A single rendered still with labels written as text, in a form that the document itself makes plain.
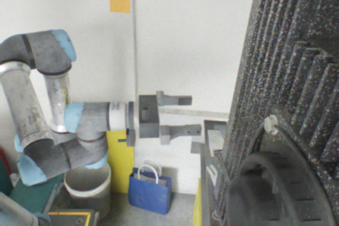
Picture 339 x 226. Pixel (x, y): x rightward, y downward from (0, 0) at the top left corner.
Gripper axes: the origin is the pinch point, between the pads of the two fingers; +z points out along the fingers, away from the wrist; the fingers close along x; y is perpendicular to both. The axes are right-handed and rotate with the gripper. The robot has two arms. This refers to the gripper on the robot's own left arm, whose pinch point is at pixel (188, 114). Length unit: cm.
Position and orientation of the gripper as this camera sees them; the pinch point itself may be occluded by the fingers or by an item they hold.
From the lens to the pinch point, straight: 70.4
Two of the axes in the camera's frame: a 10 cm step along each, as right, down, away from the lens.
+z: 9.9, -0.2, 1.1
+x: -1.0, -5.4, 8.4
